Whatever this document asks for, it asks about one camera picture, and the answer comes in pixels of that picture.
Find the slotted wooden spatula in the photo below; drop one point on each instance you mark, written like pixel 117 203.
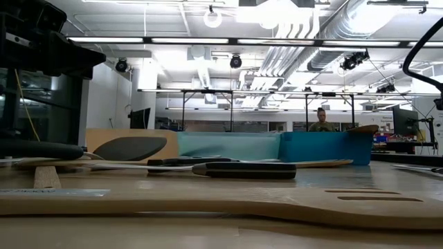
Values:
pixel 207 202

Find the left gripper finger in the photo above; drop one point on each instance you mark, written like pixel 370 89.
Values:
pixel 69 73
pixel 76 55

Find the orange plastic bin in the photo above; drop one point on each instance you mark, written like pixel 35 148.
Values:
pixel 121 133

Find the small black monitor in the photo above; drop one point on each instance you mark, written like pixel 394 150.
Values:
pixel 142 118

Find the wooden spoon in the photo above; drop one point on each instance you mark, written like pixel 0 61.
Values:
pixel 363 129

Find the overhead LED light bar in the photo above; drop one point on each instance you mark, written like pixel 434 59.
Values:
pixel 233 41

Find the person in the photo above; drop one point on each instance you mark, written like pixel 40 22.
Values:
pixel 322 126

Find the blue plastic bin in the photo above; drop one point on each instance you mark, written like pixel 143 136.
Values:
pixel 325 148

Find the black computer monitor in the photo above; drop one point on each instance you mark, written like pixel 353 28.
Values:
pixel 405 121

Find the green plastic bin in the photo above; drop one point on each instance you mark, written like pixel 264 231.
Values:
pixel 228 145

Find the black hanging spotlight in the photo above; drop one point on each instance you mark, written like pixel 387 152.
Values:
pixel 121 65
pixel 235 62
pixel 351 62
pixel 386 89

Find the black background desk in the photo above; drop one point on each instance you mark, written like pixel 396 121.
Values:
pixel 398 147

